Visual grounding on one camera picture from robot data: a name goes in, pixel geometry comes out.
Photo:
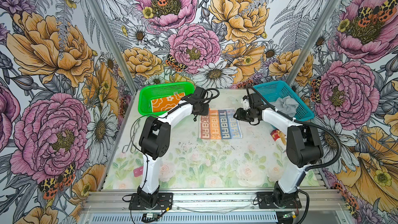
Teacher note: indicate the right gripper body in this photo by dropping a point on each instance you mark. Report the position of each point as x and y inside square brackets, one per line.
[246, 115]

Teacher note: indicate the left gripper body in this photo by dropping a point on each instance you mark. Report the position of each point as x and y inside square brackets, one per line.
[203, 110]

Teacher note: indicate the grey blue towel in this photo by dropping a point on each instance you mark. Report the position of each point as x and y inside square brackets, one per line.
[220, 125]

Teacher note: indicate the plain grey towel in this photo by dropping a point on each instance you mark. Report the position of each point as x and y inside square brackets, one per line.
[286, 105]

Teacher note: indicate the orange white patterned towel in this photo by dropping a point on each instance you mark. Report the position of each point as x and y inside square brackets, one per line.
[166, 103]

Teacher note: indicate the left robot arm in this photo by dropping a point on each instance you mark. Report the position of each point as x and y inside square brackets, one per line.
[156, 137]

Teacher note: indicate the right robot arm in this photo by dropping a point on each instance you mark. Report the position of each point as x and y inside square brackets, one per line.
[303, 145]

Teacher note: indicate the teal plastic basket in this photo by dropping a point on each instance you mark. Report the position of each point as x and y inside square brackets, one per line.
[271, 91]

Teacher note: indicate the red white small box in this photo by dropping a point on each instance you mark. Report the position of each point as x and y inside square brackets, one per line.
[279, 137]

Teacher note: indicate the green plastic basket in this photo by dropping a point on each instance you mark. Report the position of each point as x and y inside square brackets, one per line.
[155, 92]

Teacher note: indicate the metal tongs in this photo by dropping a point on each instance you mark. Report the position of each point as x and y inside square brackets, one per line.
[130, 147]

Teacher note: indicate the pink clear plastic strip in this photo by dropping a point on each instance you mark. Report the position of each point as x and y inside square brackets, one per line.
[137, 172]

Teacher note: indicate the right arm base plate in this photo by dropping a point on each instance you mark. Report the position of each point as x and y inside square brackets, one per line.
[274, 200]

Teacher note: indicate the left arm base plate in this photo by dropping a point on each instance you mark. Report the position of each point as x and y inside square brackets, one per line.
[160, 201]

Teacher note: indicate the aluminium front rail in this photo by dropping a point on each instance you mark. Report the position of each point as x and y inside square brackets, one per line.
[212, 200]

